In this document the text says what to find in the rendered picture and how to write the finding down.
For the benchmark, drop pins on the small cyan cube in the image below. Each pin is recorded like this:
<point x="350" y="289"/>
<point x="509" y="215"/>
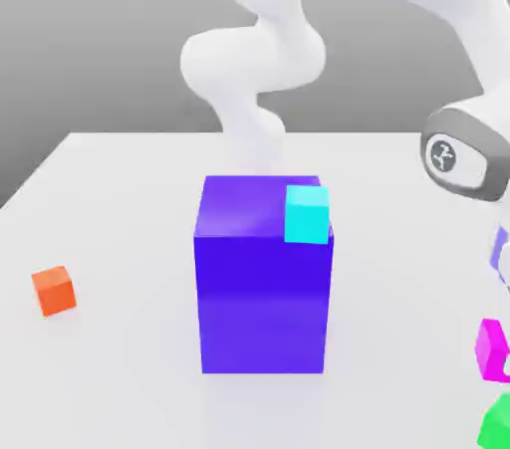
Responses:
<point x="306" y="218"/>

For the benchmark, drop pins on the small orange cube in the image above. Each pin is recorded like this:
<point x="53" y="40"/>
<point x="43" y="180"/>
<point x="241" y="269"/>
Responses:
<point x="55" y="291"/>

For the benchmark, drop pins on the large purple box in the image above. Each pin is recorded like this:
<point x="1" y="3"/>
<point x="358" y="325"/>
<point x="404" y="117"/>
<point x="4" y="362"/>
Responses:
<point x="263" y="305"/>

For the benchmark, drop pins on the small magenta cube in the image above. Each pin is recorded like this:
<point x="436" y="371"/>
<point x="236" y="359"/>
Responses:
<point x="489" y="353"/>

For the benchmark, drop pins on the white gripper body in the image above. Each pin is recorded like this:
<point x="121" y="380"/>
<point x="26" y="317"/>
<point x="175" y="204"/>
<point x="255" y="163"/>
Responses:
<point x="507" y="365"/>

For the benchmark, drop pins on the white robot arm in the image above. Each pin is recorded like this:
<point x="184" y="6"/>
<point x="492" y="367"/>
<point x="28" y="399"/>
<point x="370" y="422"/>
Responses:
<point x="255" y="58"/>

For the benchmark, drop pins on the small green cube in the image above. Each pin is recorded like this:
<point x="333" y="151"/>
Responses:
<point x="497" y="425"/>

